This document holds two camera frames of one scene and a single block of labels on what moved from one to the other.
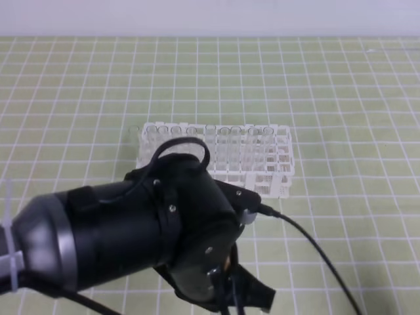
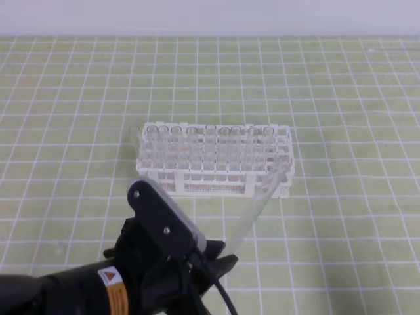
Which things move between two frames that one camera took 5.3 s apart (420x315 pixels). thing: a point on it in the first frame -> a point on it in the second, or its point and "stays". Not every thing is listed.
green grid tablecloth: x=69 y=109 stays
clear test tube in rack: x=223 y=149 stays
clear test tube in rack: x=151 y=142 stays
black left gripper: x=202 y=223 -> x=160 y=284
